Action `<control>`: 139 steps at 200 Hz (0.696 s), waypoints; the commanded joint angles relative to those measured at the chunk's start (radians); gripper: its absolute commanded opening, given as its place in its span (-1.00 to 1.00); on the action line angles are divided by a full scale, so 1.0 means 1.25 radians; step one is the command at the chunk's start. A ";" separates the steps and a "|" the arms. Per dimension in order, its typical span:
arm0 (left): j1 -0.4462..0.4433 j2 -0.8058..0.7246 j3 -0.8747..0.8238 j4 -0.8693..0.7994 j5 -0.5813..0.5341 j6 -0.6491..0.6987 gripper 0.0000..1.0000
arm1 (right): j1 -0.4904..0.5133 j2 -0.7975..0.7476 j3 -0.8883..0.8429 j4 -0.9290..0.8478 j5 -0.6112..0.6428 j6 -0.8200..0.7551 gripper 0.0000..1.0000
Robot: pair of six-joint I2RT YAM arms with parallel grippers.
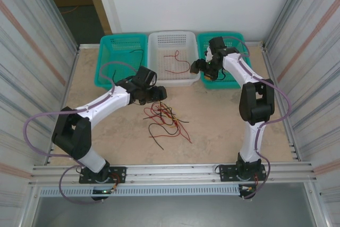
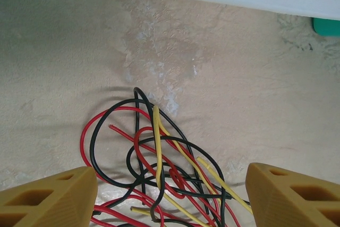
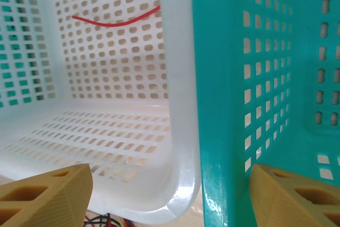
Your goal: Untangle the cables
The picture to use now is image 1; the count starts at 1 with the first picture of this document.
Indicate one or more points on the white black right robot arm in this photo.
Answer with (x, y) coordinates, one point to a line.
(252, 99)

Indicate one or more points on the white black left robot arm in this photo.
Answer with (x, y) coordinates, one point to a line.
(106, 104)

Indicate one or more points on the teal plastic basket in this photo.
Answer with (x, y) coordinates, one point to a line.
(119, 43)
(225, 84)

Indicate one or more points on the white plastic basket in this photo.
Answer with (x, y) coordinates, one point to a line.
(172, 38)

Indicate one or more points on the aluminium table side bar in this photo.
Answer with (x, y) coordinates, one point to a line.
(74, 65)
(290, 136)

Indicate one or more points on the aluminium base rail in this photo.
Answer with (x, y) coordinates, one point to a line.
(172, 171)

